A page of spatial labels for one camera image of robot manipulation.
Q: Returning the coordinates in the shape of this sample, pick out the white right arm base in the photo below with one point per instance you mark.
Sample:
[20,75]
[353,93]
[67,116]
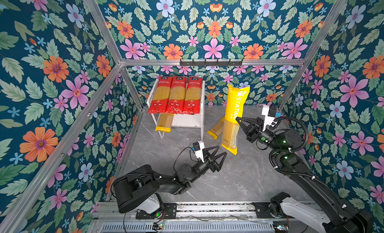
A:
[283,204]

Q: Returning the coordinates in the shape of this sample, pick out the red spaghetti bag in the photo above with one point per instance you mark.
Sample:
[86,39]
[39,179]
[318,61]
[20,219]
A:
[177,95]
[192,101]
[162,93]

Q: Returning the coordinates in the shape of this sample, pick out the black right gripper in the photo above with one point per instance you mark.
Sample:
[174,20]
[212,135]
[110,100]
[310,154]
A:
[253,133]

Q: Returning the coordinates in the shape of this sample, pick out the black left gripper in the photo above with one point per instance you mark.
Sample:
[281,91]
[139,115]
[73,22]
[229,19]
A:
[212,166]

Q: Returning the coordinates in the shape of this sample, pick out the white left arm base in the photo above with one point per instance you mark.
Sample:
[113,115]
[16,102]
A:
[152,206]

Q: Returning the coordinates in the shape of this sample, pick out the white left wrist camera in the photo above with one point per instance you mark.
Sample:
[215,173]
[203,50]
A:
[198,148]

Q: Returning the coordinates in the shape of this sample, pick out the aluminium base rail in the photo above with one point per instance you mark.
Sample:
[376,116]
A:
[192,217]

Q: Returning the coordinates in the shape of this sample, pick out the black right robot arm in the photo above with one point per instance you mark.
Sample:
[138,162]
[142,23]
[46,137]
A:
[285,137]

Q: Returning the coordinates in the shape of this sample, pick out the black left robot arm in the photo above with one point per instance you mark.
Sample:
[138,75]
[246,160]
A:
[139,189]

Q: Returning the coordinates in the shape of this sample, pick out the yellow pasta pack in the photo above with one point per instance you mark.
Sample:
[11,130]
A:
[217,129]
[235,108]
[165,123]

